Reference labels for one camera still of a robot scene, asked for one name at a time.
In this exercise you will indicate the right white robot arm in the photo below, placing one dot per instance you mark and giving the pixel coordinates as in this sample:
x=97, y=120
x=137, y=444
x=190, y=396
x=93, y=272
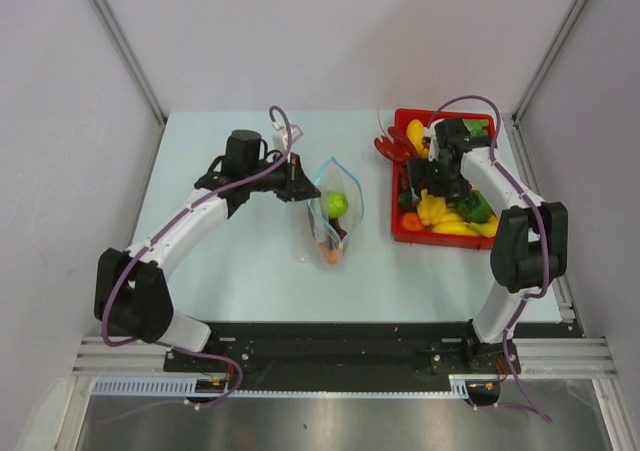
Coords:
x=530, y=246

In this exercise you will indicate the yellow bell pepper toy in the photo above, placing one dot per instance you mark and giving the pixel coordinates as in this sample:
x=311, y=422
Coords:
x=430, y=209

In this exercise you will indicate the light green apple toy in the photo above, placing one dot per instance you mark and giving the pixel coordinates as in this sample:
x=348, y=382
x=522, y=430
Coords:
x=337, y=205

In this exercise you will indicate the clear blue zip bag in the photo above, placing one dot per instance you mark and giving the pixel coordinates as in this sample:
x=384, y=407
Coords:
x=331, y=176

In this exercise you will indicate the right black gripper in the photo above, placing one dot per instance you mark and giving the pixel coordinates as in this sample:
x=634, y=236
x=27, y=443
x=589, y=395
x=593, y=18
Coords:
x=419, y=169

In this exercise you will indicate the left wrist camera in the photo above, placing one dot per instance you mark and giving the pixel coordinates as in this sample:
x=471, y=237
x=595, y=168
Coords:
x=285, y=136

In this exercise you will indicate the dark green lime toy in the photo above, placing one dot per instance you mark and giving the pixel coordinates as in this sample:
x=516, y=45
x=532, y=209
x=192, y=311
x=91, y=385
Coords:
x=405, y=201

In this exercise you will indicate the papaya slice toy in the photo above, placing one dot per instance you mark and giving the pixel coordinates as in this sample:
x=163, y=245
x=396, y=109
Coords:
x=331, y=241

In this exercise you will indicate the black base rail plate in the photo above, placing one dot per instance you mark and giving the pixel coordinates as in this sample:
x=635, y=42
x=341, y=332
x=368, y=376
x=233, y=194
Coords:
x=359, y=351

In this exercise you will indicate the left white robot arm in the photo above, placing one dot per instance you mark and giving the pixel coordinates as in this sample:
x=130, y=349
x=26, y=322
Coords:
x=132, y=294

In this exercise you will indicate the green lettuce toy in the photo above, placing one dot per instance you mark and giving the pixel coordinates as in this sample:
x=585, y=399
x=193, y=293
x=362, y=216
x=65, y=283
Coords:
x=477, y=127

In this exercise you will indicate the yellow corn toy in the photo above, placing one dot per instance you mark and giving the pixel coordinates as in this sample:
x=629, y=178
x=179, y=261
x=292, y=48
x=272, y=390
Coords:
x=415, y=135

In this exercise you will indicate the orange tangerine toy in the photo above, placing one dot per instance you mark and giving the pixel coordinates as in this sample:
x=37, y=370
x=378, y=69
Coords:
x=411, y=222

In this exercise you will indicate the green bell pepper toy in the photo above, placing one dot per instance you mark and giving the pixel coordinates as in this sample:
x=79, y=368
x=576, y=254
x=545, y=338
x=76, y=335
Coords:
x=474, y=208

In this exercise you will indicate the red plastic tray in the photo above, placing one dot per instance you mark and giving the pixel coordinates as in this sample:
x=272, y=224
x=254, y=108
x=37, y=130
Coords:
x=424, y=236

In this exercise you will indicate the red lobster toy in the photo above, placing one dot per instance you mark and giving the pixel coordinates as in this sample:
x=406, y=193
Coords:
x=395, y=146

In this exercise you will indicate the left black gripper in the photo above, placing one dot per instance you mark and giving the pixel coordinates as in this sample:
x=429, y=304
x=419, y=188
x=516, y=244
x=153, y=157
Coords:
x=296, y=186

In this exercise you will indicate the yellow banana bunch toy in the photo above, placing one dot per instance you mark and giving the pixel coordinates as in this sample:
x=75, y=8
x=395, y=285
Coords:
x=452, y=223

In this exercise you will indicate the grey cable duct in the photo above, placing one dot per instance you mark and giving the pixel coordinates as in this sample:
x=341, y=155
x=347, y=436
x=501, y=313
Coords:
x=426, y=387

